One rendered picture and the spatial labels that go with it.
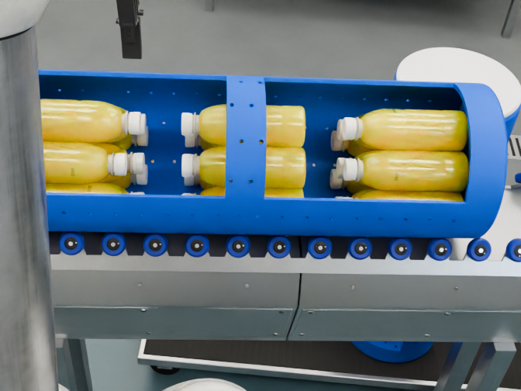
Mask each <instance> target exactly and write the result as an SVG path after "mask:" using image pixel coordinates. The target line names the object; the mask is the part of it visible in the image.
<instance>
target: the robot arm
mask: <svg viewBox="0 0 521 391"><path fill-rule="evenodd" d="M49 3H50V0H0V391H69V390H68V389H66V388H65V387H63V386H62V385H61V384H59V383H58V373H57V349H56V338H55V325H54V313H53V290H52V277H51V265H50V242H49V229H48V217H47V193H46V181H45V168H44V156H43V133H42V120H41V108H40V85H39V72H38V60H37V48H36V24H37V23H38V22H39V21H40V19H41V17H42V15H43V14H44V12H45V11H46V9H47V6H48V5H49ZM116 4H117V11H118V17H119V18H116V24H119V26H120V32H121V42H122V58H124V59H141V58H142V40H141V25H140V16H143V10H142V9H139V5H140V0H116ZM162 391H246V390H245V389H243V388H242V387H240V386H238V385H236V384H234V383H232V382H228V381H226V380H222V379H194V380H190V381H186V382H181V383H178V384H176V385H174V386H171V387H168V388H166V389H164V390H162Z"/></svg>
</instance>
